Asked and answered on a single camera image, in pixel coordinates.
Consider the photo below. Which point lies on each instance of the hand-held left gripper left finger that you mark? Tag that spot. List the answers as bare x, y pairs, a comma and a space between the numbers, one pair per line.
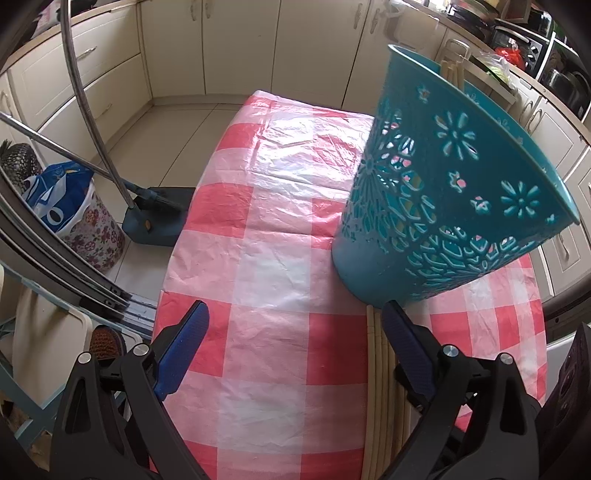
184, 341

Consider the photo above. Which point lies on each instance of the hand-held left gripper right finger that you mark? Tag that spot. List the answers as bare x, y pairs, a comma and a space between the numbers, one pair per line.
408, 341

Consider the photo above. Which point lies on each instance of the row of wooden chopsticks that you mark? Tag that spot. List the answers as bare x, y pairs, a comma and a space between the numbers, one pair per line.
376, 392

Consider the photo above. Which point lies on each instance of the teal perforated plastic bucket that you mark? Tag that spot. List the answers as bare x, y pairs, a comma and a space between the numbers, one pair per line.
369, 267

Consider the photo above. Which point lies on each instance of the wooden chopstick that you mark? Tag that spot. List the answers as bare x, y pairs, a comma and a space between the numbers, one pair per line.
455, 76
446, 74

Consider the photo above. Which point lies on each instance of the brown bristle brush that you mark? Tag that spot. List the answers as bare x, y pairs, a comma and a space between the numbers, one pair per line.
108, 341

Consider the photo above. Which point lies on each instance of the red checkered plastic tablecloth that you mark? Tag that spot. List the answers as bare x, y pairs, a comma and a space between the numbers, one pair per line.
277, 277

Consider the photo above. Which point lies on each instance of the floral trash bin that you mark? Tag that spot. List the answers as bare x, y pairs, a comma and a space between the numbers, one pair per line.
97, 235

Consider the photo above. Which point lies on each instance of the blue printed plastic bag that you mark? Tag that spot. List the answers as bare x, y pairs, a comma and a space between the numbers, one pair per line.
51, 194

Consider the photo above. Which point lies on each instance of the dark woven basket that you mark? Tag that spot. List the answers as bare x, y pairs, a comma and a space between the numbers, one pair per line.
21, 164

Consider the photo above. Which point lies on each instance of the white trolley cart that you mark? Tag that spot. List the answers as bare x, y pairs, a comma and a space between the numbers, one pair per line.
510, 92

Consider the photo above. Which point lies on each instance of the plastic bag of greens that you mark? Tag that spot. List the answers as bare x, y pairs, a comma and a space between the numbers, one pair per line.
494, 67

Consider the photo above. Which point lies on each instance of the black pot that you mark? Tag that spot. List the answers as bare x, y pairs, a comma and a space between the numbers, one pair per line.
565, 90

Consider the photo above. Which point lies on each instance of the red plastic bag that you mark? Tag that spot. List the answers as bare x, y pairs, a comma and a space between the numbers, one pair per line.
512, 57

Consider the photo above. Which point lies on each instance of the black toaster oven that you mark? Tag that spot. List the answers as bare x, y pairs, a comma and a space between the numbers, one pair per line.
533, 46

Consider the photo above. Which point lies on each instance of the white hanging bin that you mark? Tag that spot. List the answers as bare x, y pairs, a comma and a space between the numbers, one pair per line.
408, 18

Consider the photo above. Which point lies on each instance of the stack of pots and dishes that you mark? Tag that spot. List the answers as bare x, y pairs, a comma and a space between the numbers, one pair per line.
471, 18

